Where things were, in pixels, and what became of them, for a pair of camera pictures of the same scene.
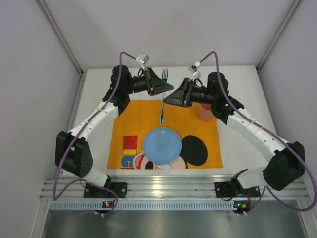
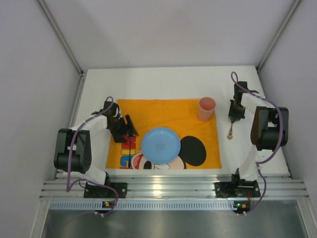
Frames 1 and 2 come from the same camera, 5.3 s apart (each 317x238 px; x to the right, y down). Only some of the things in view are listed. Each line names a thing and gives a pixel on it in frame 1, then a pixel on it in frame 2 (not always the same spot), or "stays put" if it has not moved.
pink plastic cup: [205, 111] stays put
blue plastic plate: [162, 145] stays put
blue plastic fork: [165, 79] -> [130, 138]
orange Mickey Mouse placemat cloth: [200, 140] stays put
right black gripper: [186, 92] -> [236, 115]
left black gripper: [150, 82] -> [121, 129]
